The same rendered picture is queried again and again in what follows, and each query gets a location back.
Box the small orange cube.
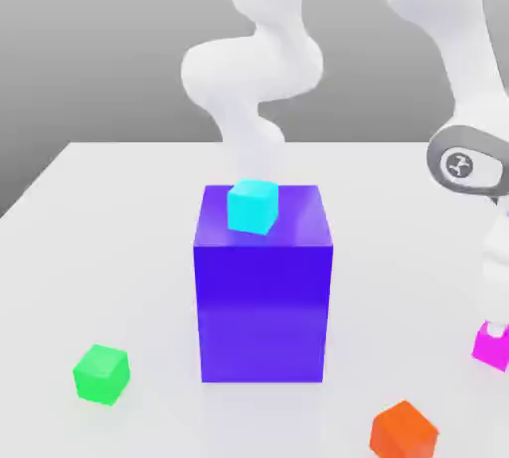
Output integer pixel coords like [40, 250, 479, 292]
[369, 399, 440, 458]

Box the large blue box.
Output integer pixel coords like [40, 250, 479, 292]
[193, 184, 334, 384]

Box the small green cube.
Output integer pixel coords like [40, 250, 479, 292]
[72, 343, 131, 406]

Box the small magenta cube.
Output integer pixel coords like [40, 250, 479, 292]
[471, 319, 509, 373]

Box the small cyan cube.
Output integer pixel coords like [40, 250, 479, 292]
[227, 178, 279, 236]

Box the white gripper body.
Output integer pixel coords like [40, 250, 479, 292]
[479, 214, 509, 325]

